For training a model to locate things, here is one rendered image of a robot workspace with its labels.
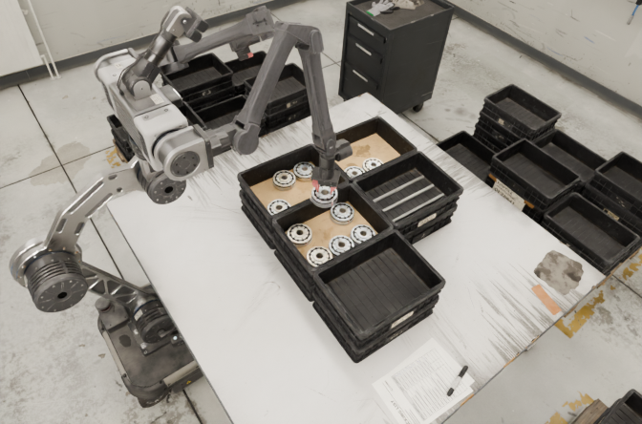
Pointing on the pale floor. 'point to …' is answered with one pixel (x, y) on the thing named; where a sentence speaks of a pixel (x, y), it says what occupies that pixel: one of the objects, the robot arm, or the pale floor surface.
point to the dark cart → (394, 49)
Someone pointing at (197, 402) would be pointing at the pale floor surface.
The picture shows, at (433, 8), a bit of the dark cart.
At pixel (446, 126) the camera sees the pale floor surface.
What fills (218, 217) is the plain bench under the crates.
